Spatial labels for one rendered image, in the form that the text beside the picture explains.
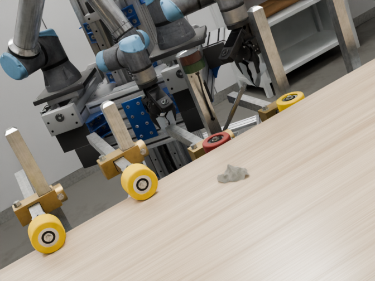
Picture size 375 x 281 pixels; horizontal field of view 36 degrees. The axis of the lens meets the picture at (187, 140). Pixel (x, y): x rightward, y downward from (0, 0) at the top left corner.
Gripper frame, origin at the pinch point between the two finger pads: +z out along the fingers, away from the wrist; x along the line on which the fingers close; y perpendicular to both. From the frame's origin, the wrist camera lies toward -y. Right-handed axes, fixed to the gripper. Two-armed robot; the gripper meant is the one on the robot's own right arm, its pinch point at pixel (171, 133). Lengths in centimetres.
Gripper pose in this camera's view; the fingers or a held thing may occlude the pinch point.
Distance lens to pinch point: 195.3
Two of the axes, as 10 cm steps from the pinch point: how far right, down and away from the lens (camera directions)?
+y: -3.8, -2.1, 9.0
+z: 3.7, 8.6, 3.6
